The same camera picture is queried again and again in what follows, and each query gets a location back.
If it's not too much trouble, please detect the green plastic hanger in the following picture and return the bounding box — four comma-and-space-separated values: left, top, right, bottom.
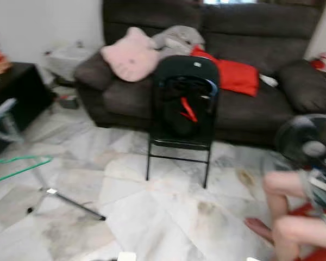
0, 155, 53, 187

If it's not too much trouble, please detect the side table with white cloth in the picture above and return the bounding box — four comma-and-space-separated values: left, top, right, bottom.
43, 41, 98, 82

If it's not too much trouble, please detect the red cushion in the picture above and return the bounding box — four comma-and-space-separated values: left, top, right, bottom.
190, 46, 221, 61
215, 59, 260, 97

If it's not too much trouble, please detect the dark brown sofa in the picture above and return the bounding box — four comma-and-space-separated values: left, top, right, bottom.
73, 0, 326, 145

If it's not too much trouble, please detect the pink cat face pillow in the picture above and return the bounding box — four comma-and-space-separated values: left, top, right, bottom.
101, 27, 161, 83

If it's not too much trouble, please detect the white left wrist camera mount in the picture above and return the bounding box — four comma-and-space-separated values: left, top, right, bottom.
117, 252, 137, 261

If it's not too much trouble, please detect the black TV console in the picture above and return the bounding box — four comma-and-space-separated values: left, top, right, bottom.
0, 61, 55, 158

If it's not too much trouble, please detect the black folding chair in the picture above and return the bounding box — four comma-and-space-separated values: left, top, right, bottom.
146, 54, 221, 189

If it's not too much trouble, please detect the large grey Totoro plush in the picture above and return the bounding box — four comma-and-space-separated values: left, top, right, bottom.
151, 24, 206, 58

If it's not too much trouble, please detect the person with bare legs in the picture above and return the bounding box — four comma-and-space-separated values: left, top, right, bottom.
244, 166, 326, 261

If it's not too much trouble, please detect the silver metal garment rack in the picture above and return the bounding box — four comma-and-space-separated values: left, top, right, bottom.
0, 98, 106, 221

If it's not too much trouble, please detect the black pedestal fan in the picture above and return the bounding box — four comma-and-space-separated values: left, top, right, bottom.
274, 113, 326, 175

